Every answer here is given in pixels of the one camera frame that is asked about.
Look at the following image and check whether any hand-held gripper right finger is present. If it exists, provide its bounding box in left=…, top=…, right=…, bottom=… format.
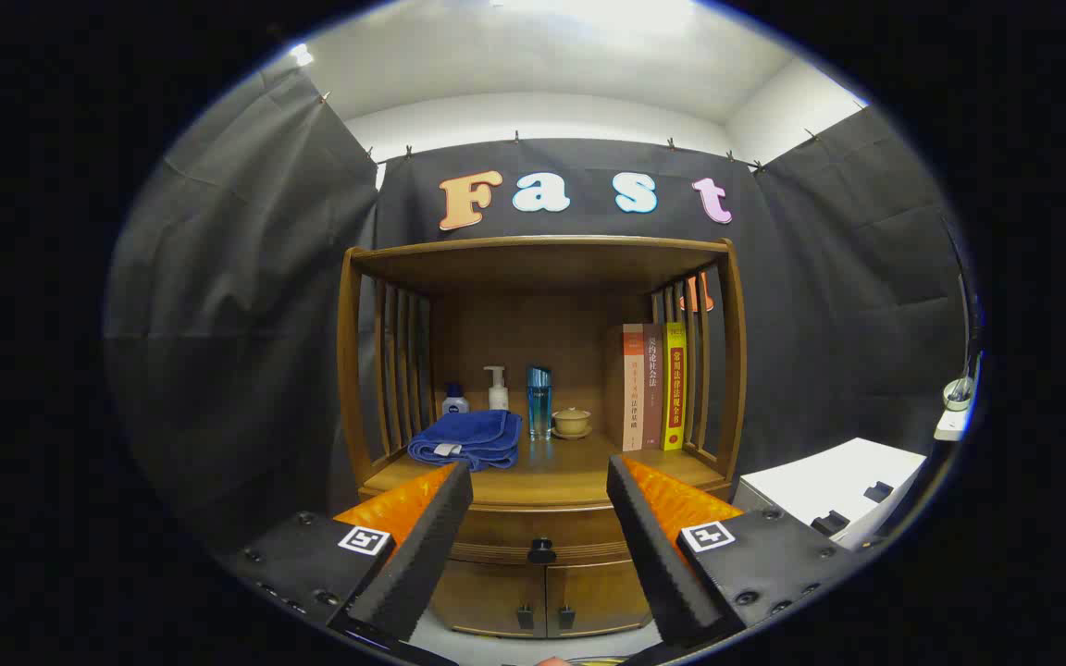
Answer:
left=605, top=453, right=876, bottom=648

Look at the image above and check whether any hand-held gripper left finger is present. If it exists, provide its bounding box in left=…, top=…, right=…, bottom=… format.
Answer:
left=218, top=461, right=475, bottom=648

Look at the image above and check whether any wooden drawer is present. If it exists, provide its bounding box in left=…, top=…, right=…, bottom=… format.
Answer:
left=445, top=504, right=631, bottom=567

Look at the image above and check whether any wooden cabinet door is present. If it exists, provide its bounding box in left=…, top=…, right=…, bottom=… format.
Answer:
left=547, top=560, right=654, bottom=639
left=431, top=560, right=548, bottom=639

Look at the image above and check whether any wooden countertop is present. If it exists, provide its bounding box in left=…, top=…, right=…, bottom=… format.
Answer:
left=359, top=435, right=733, bottom=510

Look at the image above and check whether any wooden cabinet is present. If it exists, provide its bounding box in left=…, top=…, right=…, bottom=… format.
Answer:
left=337, top=235, right=749, bottom=641

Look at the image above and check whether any blue folded towel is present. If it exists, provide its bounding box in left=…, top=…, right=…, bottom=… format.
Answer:
left=406, top=410, right=523, bottom=473

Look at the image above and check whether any brown book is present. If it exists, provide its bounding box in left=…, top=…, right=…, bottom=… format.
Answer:
left=642, top=324, right=665, bottom=450

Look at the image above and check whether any yellow book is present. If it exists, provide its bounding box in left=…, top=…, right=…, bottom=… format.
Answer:
left=662, top=321, right=688, bottom=451

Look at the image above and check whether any orange and white book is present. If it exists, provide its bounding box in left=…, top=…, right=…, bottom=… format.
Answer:
left=622, top=324, right=645, bottom=452

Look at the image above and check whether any blue glass bottle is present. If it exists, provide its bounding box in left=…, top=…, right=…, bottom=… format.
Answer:
left=526, top=365, right=553, bottom=441

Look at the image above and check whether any white power strip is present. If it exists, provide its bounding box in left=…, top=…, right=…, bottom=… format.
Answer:
left=934, top=375, right=978, bottom=443

